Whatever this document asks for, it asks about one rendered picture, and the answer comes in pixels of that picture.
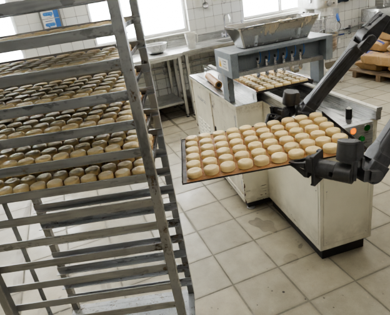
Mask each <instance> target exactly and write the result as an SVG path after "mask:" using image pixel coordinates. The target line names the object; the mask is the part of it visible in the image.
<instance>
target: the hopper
mask: <svg viewBox="0 0 390 315"><path fill-rule="evenodd" d="M318 16H319V14H312V13H296V14H289V15H285V16H279V17H272V18H268V19H262V20H258V21H251V22H244V23H241V24H234V25H230V26H224V28H225V29H226V31H227V33H228V34H229V36H230V37H231V39H232V41H233V43H234V44H235V46H236V47H238V48H242V49H247V48H254V47H258V46H263V45H267V44H273V43H280V42H283V41H289V40H293V39H299V38H305V37H308V36H309V33H310V32H311V29H312V28H313V26H314V23H315V22H316V19H317V18H318ZM287 18H292V19H287ZM280 19H287V20H283V21H278V20H280ZM258 24H259V25H258Z"/></svg>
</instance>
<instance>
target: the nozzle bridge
mask: <svg viewBox="0 0 390 315"><path fill-rule="evenodd" d="M303 43H304V46H303ZM294 45H295V46H296V55H295V47H294ZM286 47H287V58H286V59H285V63H283V61H282V55H283V52H284V55H285V57H286ZM277 49H278V50H279V57H278V50H277ZM299 49H301V51H302V53H303V51H304V54H303V55H302V59H299ZM268 50H269V52H270V60H269V52H268ZM291 51H293V53H294V55H295V56H294V61H291ZM259 52H260V53H261V63H260V64H259V68H257V66H256V58H259V62H260V53H259ZM214 53H215V58H216V69H217V72H219V73H221V74H222V85H223V91H224V99H225V100H227V101H228V102H230V103H233V102H235V95H234V84H233V79H238V78H239V77H241V76H247V75H250V74H256V73H261V72H265V71H271V70H275V69H280V68H286V67H289V66H295V65H298V64H304V63H310V78H311V79H313V81H314V82H316V83H319V82H320V81H321V79H322V78H323V77H324V59H325V60H328V59H332V58H333V35H332V34H325V33H318V32H310V33H309V36H308V37H303V38H299V39H293V40H289V41H283V42H277V43H273V44H267V45H263V46H258V47H251V48H247V49H242V48H240V47H236V46H235V45H234V46H228V47H222V48H218V49H215V50H214ZM274 54H276V57H277V58H278V60H277V64H274V59H273V58H274ZM265 56H267V58H268V60H269V62H268V66H265Z"/></svg>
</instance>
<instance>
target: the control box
mask: <svg viewBox="0 0 390 315"><path fill-rule="evenodd" d="M366 125H370V129H369V130H368V131H365V129H364V128H365V126H366ZM373 126H374V121H372V120H370V119H369V120H366V121H361V122H357V123H354V124H348V125H345V126H342V127H343V128H344V129H345V130H346V131H348V132H349V133H351V129H353V128H355V129H356V133H355V134H352V135H353V136H354V137H355V138H356V139H358V140H359V138H360V137H361V136H364V137H365V140H364V141H363V143H364V145H365V146H366V147H369V146H370V145H371V144H372V143H373Z"/></svg>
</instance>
